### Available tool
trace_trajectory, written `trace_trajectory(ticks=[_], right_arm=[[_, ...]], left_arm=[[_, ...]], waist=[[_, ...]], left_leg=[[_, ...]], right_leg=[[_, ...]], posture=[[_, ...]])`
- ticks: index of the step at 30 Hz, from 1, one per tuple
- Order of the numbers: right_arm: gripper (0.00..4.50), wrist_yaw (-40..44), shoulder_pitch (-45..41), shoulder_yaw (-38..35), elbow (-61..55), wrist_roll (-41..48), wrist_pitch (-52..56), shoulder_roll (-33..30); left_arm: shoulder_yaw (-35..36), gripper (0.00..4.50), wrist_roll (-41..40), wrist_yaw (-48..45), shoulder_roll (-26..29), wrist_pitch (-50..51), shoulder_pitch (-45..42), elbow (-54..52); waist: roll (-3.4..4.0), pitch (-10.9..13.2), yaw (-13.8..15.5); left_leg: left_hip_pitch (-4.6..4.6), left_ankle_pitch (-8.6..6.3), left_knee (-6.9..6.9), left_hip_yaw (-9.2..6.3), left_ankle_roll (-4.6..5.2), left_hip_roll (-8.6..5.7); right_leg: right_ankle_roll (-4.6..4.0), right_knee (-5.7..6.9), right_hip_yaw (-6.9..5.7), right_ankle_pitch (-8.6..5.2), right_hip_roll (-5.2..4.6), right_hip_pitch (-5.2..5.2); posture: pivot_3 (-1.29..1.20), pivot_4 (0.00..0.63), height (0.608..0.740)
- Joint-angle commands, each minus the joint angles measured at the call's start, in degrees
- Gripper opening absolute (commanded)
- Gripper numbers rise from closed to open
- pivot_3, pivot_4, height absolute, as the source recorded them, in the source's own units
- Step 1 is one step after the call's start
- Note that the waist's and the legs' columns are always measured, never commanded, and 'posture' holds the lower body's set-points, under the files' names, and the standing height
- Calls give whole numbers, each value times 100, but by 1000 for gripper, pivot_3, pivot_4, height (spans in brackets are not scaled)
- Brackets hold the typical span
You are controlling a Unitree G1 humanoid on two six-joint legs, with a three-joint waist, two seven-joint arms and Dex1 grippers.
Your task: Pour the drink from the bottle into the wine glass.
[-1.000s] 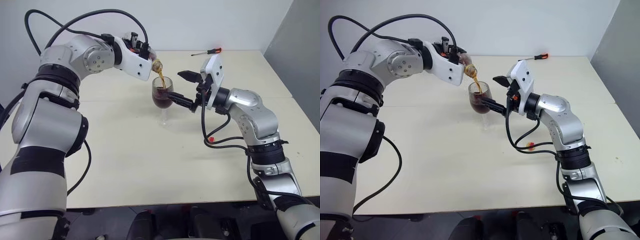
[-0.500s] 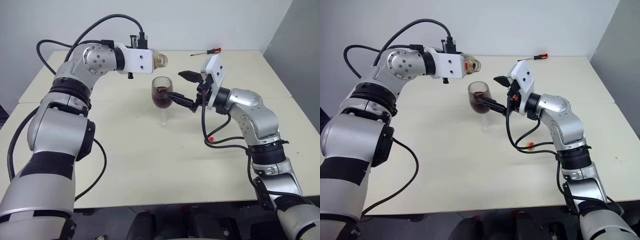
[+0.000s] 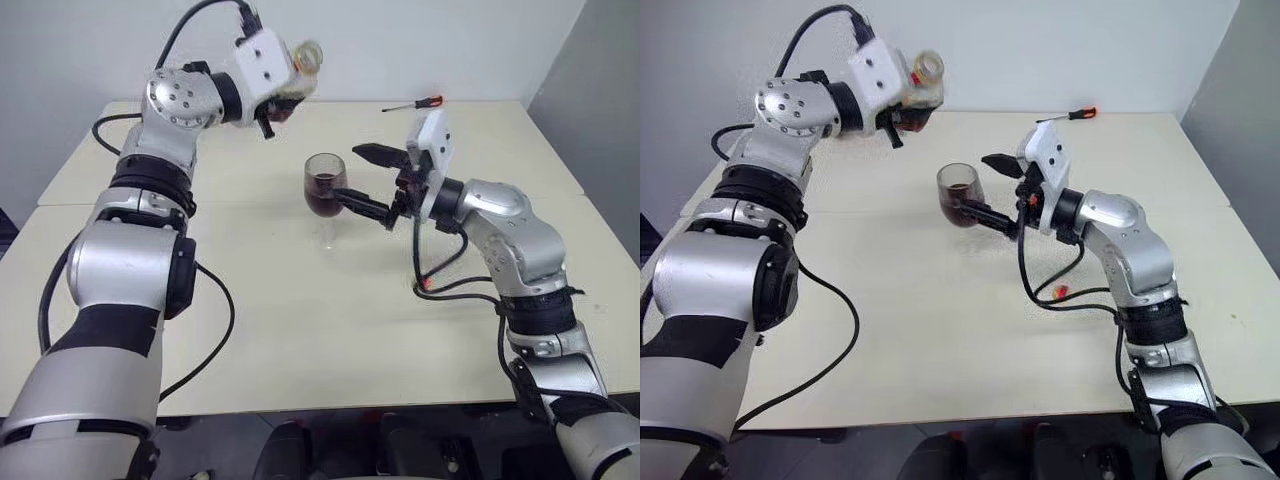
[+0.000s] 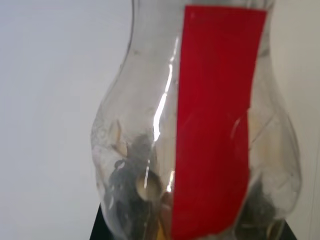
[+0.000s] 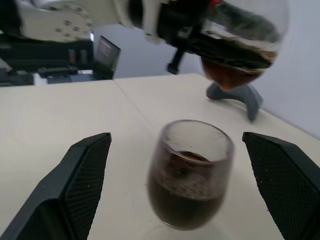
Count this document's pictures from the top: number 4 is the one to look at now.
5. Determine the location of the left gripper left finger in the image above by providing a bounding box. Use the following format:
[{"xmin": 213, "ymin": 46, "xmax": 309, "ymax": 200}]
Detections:
[{"xmin": 89, "ymin": 202, "xmax": 113, "ymax": 240}]

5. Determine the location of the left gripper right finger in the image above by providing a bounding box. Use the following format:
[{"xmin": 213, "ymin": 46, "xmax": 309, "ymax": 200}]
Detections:
[{"xmin": 279, "ymin": 217, "xmax": 299, "ymax": 240}]

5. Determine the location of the clear plastic bottle red tape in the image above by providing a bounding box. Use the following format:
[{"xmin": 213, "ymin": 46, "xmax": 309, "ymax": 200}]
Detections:
[{"xmin": 89, "ymin": 0, "xmax": 302, "ymax": 240}]

